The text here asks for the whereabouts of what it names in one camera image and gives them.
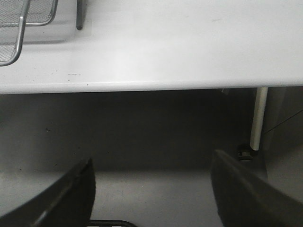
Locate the white table leg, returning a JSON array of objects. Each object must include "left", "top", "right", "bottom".
[{"left": 250, "top": 87, "right": 268, "bottom": 151}]

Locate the silver mesh tray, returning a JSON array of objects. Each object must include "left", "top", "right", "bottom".
[
  {"left": 0, "top": 0, "right": 30, "bottom": 67},
  {"left": 0, "top": 0, "right": 59, "bottom": 45}
]

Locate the silver mesh rack frame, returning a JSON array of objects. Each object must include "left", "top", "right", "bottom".
[{"left": 76, "top": 0, "right": 84, "bottom": 30}]

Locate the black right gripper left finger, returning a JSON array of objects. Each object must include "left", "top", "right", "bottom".
[{"left": 0, "top": 159, "right": 96, "bottom": 227}]

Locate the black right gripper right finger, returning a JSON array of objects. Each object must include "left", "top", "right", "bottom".
[{"left": 211, "top": 150, "right": 303, "bottom": 227}]

